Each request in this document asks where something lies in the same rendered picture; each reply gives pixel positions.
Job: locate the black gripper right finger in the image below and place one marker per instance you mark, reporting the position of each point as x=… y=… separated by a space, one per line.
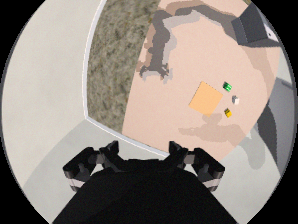
x=209 y=171

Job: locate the orange flat mat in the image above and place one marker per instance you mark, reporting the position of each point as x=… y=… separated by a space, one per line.
x=205 y=99

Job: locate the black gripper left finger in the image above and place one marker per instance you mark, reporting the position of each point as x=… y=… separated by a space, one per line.
x=79 y=169

